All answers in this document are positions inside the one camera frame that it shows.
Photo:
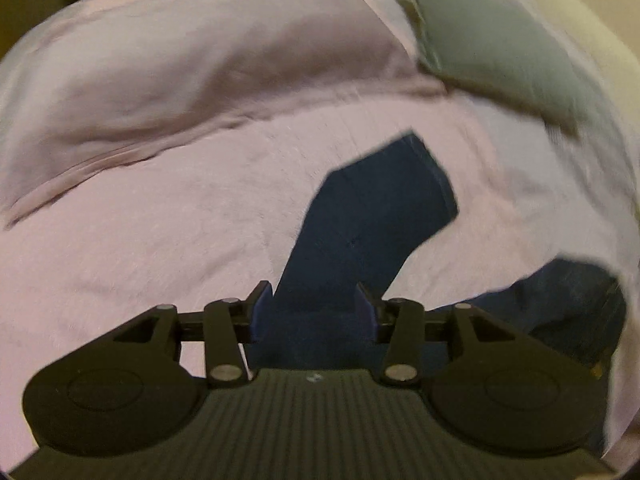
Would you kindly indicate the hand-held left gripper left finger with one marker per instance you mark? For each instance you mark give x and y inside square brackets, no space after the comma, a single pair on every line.
[259,308]

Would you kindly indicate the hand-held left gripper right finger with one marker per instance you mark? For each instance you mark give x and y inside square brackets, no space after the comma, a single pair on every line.
[366,311]

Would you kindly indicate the pink pillow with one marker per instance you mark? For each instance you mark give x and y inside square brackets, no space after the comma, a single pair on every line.
[165,70]

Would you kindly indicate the cream headboard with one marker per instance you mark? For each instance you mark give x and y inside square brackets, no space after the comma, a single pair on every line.
[575,0]

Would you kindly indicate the dark blue garment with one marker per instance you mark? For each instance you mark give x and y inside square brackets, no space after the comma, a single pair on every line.
[370,220]

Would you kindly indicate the pink bed sheet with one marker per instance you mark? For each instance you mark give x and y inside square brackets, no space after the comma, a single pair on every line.
[150,240]

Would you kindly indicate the grey folded cloth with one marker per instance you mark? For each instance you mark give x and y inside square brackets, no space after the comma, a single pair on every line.
[495,45]

